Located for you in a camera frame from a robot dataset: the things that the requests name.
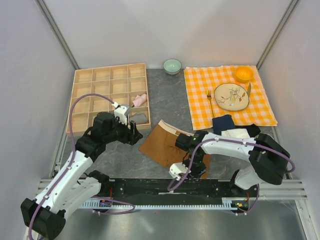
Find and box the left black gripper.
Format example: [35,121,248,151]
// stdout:
[103,115,143,146]

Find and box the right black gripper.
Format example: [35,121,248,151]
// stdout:
[179,153,208,180]

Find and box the brown underwear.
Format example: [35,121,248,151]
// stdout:
[138,119,211,180]

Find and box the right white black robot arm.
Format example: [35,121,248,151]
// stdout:
[169,130,292,197]

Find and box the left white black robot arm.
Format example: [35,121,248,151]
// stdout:
[20,112,143,240]

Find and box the navy blue underwear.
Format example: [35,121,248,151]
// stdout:
[212,114,236,136]

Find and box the grey rolled cloth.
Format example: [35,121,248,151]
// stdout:
[130,112,148,125]

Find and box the pink rolled cloth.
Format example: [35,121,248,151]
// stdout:
[132,93,147,107]

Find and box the wooden compartment tray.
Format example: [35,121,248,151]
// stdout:
[69,63,151,136]

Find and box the white cloth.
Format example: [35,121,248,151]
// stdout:
[221,128,250,139]

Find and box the black cloth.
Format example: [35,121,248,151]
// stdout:
[244,124,261,138]

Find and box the gold fork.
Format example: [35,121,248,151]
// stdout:
[206,89,215,118]

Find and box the beige decorated plate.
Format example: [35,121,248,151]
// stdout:
[214,83,250,112]

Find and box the teal ceramic bowl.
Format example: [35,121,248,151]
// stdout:
[163,59,182,75]

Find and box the orange checkered tablecloth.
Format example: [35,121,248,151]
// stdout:
[184,65,278,130]

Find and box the gold knife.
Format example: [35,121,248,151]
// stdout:
[246,83,252,98]

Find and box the orange bowl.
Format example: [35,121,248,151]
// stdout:
[234,65,254,83]

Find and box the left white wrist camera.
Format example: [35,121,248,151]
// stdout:
[113,104,131,126]

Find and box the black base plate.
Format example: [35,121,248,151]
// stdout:
[97,178,258,206]

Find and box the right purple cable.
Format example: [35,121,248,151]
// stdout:
[166,138,295,216]

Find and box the purple cable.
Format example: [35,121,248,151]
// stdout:
[166,138,295,216]
[27,93,136,240]

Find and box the grey cable duct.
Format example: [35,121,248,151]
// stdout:
[79,198,244,211]

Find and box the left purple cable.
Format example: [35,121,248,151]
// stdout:
[27,93,136,240]

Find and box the aluminium frame rail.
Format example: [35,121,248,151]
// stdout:
[37,178,308,200]

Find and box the left aluminium corner post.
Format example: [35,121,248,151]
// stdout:
[35,0,80,70]

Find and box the aluminium corner post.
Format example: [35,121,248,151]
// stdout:
[256,0,301,70]
[35,0,80,70]

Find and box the right aluminium corner post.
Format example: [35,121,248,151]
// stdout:
[256,0,301,70]

